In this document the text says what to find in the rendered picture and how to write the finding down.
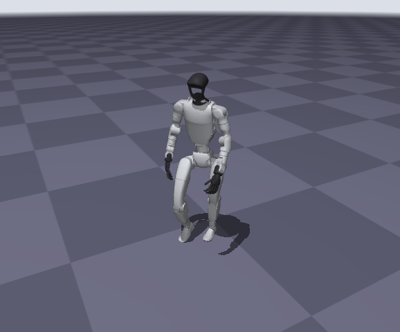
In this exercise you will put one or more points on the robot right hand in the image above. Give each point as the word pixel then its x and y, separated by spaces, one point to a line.
pixel 167 166

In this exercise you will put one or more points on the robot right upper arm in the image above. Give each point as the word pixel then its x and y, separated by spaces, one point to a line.
pixel 177 117

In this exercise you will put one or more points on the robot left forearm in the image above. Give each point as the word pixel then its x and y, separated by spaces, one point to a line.
pixel 223 154

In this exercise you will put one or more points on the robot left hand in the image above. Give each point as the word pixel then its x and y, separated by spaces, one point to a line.
pixel 215 182

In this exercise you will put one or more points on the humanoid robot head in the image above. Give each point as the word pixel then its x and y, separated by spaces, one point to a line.
pixel 198 81

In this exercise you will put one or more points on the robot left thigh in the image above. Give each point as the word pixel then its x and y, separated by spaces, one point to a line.
pixel 214 198

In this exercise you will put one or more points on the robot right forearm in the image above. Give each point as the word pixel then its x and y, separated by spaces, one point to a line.
pixel 171 143

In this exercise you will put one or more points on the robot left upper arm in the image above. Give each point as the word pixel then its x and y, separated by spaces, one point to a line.
pixel 221 114

